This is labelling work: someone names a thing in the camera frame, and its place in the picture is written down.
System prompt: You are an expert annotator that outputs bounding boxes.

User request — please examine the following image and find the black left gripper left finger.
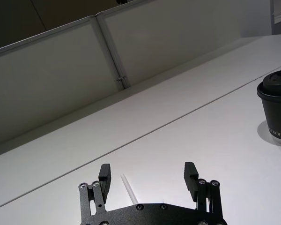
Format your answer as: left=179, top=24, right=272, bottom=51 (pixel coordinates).
left=78, top=164, right=112, bottom=218

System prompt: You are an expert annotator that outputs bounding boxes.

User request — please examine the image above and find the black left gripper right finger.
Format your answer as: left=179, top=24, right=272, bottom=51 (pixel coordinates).
left=184, top=161, right=226, bottom=221

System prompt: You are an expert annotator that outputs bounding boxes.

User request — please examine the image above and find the white paper-wrapped straw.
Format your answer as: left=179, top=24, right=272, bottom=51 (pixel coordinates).
left=120, top=173, right=139, bottom=205

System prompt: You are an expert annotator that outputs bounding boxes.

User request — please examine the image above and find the black paper coffee cup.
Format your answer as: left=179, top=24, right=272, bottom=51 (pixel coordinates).
left=257, top=93, right=281, bottom=147

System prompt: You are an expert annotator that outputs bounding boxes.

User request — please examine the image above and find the white partition panel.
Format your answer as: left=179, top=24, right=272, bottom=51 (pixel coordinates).
left=0, top=15, right=125, bottom=147
left=96, top=0, right=273, bottom=89

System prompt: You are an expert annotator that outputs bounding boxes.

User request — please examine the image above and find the black plastic cup lid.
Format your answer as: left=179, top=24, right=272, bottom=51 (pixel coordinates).
left=256, top=69, right=281, bottom=99

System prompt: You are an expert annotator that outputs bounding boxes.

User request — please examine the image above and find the grey partition joining post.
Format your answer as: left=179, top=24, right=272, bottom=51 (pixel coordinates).
left=93, top=14, right=132, bottom=90

